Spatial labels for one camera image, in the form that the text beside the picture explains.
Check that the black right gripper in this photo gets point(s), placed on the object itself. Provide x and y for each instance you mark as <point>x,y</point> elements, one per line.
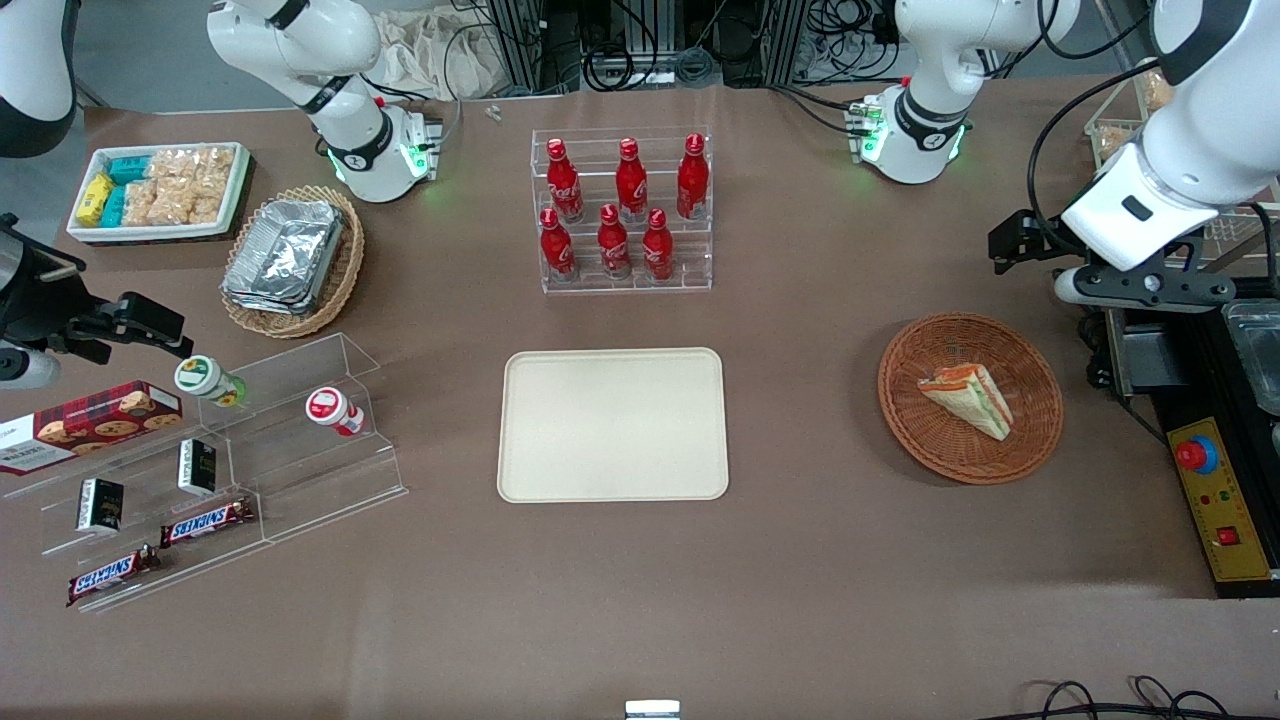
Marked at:
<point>38,300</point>

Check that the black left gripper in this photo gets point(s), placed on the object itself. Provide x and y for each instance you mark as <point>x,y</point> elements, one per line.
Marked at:
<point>1047,243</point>

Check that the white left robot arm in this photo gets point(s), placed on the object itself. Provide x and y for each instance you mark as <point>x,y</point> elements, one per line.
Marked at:
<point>1200,130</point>

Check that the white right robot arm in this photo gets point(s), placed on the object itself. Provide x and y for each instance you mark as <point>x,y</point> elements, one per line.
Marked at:
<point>352,150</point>

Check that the white rectangular snack tray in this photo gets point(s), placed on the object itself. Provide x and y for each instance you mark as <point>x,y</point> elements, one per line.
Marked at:
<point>230,195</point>

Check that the wrapped triangle sandwich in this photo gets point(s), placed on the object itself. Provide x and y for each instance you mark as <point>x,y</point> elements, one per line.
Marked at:
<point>970,398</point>

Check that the oval light wicker basket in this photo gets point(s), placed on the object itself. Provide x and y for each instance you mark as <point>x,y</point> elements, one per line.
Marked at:
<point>345,265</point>

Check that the round brown wicker basket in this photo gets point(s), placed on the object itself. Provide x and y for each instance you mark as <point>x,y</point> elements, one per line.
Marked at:
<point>950,450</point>

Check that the beige plastic tray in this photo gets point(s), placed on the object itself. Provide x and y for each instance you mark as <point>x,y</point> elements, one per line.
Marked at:
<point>612,425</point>

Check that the green lid jar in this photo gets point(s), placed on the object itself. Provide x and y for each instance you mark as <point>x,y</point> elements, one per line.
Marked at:
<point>203,378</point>

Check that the red tartan cookie box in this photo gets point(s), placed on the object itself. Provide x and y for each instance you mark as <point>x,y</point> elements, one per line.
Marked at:
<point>90,425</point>

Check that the clear rice cracker bag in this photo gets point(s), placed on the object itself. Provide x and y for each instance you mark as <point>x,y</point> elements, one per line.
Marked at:
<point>140,203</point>
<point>213,165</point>
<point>178,205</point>
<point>172,165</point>

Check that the teal snack packet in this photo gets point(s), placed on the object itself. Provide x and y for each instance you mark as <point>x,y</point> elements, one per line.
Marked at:
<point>113,207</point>
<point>128,169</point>

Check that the yellow snack packet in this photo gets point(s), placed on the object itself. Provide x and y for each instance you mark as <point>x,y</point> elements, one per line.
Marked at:
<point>94,200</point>

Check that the small black box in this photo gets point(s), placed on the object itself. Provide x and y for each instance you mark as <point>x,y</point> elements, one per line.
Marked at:
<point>100,505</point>
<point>197,467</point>

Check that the silver foil packet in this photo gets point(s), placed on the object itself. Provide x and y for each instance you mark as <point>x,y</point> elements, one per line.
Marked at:
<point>285,255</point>

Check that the red lid jar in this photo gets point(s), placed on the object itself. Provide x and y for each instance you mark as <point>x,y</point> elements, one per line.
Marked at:
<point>330,408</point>

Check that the Snickers chocolate bar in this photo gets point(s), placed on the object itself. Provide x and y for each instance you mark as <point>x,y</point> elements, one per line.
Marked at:
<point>205,522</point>
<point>110,575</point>

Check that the clear acrylic step shelf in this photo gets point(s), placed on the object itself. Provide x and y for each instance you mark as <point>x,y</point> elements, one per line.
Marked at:
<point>300,470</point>

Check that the black machine base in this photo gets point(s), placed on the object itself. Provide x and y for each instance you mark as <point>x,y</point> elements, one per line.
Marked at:
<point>1200,380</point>

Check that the clear plastic container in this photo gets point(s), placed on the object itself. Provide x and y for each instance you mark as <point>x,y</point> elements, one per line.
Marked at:
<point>1258,355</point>

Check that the red emergency stop button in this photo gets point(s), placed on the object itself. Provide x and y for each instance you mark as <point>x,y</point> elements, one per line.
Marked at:
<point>1195,454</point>

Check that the clear acrylic bottle rack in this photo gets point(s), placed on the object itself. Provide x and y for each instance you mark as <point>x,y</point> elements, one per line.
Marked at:
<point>690,255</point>

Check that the red cola bottle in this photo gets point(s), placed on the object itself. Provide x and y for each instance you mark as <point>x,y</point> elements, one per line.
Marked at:
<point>614,245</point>
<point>630,182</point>
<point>692,180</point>
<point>557,248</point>
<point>564,185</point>
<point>657,248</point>

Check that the yellow control panel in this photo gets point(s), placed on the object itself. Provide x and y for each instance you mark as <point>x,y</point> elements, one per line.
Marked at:
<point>1230,540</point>

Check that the crumpled beige cloth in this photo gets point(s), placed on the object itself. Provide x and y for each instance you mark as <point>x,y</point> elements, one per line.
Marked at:
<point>440,55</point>

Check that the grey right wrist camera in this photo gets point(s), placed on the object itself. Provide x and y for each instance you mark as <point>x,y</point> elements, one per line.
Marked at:
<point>25,368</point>

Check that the aluminium frame profile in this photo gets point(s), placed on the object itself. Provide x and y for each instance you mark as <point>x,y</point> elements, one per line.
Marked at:
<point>530,45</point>

